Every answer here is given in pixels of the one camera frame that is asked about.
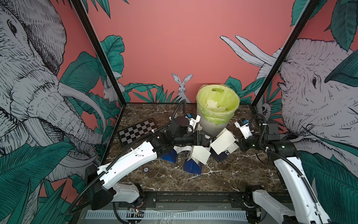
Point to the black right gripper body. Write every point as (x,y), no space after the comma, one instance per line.
(242,143)

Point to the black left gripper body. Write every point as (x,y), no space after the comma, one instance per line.
(196,142)

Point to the white takeout receipt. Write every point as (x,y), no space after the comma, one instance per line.
(225,140)

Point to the dark takeout bag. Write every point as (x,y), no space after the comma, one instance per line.
(224,154)

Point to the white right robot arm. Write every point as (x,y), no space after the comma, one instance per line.
(259,133)

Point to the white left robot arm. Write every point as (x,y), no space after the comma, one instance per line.
(101,183)

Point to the blue takeout bag middle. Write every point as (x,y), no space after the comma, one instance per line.
(193,166)

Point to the blue takeout bag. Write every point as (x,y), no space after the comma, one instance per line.
(193,166)
(171,156)

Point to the blue takeout bag left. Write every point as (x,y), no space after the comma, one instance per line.
(171,156)

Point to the white receipt on middle bag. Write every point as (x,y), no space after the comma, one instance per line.
(201,154)

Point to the paper scraps in bin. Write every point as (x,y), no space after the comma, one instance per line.
(214,107)

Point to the green plastic bin liner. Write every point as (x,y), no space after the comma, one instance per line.
(225,96)

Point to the black white checkerboard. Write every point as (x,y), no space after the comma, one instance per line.
(134,132)

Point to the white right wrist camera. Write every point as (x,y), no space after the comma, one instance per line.
(243,126)

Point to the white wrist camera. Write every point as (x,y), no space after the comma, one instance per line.
(193,121)
(243,126)

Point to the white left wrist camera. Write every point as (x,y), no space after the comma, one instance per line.
(193,121)

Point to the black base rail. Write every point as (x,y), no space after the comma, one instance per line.
(193,199)

